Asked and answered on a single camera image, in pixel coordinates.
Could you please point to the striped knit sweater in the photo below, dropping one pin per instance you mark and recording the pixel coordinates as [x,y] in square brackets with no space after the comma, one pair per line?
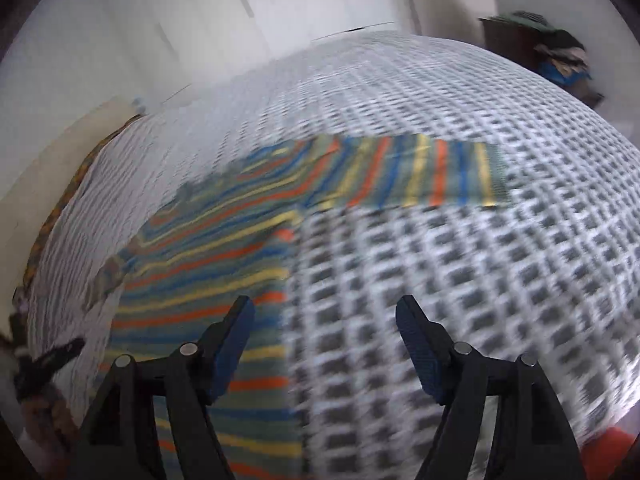
[225,240]

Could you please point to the white grey checkered blanket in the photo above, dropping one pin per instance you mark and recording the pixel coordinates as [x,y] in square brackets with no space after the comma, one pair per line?
[450,285]

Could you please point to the red cloth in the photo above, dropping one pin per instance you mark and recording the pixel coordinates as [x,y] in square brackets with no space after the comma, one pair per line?
[607,452]

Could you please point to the white wardrobe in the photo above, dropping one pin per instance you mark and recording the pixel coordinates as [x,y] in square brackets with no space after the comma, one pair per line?
[200,20]

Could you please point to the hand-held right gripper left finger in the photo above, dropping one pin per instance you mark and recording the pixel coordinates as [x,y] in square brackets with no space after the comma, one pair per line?
[234,345]

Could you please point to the beige headboard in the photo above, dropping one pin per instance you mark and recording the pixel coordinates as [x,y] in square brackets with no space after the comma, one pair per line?
[30,185]

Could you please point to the dark wooden cabinet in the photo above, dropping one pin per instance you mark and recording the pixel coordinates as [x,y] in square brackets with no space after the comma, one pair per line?
[510,42]

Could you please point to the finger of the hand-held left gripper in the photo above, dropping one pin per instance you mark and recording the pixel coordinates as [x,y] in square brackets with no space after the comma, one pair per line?
[62,351]

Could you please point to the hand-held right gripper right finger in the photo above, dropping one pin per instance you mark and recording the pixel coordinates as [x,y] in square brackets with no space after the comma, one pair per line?
[417,345]

